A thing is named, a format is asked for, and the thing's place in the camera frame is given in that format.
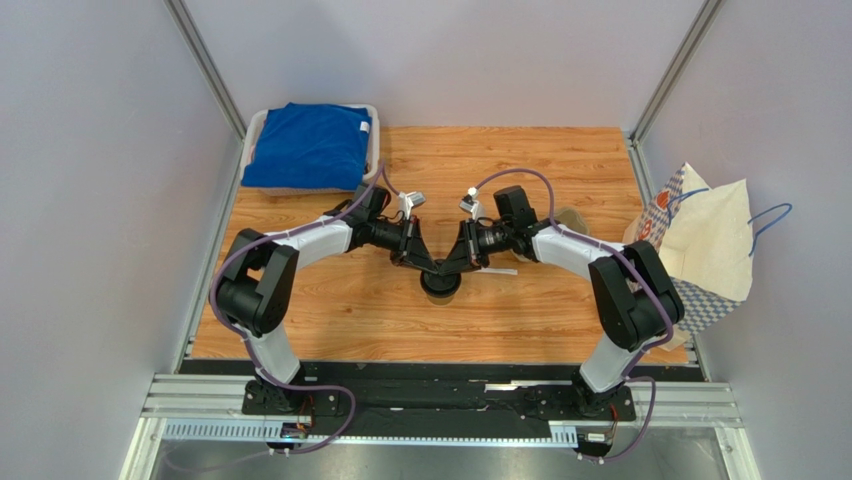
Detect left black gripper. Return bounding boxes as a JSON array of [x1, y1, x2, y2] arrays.
[[368, 216, 438, 275]]

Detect black plastic cup lid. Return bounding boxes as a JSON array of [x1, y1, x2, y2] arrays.
[[419, 271, 462, 299]]

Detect brown paper coffee cup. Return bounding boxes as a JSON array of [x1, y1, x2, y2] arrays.
[[427, 294, 455, 306]]

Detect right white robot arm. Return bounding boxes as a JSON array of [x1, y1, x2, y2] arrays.
[[422, 185, 685, 403]]

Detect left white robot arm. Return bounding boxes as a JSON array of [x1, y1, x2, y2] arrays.
[[208, 184, 437, 392]]

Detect white wrapped straw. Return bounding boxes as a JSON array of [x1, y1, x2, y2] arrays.
[[478, 267, 518, 276]]

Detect grey pulp cup carrier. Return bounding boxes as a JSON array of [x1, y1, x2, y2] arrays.
[[512, 206, 592, 263]]

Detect blue folded towel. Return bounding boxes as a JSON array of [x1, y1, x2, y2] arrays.
[[240, 102, 373, 192]]

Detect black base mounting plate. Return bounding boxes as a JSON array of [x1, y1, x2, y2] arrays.
[[179, 359, 706, 441]]

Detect white plastic basket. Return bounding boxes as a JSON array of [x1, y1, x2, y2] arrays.
[[240, 103, 381, 197]]

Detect blue checkered paper bag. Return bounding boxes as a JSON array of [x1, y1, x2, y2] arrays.
[[622, 163, 793, 335]]

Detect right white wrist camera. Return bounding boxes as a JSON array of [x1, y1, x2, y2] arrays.
[[459, 187, 485, 221]]

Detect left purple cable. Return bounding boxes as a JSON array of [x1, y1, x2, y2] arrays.
[[156, 159, 409, 467]]

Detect purple cable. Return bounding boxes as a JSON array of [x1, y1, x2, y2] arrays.
[[156, 159, 409, 467], [473, 167, 678, 465]]

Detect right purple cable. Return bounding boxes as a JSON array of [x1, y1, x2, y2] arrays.
[[473, 167, 678, 465]]

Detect aluminium rail frame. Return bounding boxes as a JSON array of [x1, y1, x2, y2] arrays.
[[121, 374, 761, 479]]

